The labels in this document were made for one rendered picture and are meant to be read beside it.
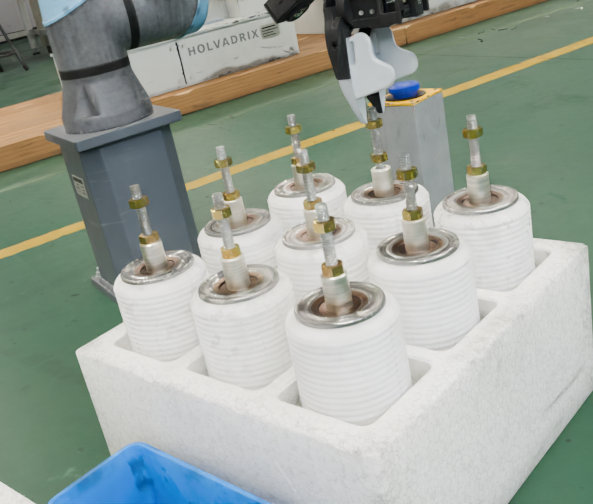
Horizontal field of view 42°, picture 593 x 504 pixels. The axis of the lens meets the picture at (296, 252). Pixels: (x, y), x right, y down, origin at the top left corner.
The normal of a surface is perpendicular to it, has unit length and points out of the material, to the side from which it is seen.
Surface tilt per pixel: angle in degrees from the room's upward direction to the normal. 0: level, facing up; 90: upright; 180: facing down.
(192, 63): 90
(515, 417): 90
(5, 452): 0
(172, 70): 90
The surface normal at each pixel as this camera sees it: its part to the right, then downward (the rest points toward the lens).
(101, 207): -0.20, 0.41
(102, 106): 0.08, 0.07
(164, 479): -0.66, 0.37
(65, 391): -0.19, -0.91
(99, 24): 0.47, 0.25
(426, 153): 0.75, 0.11
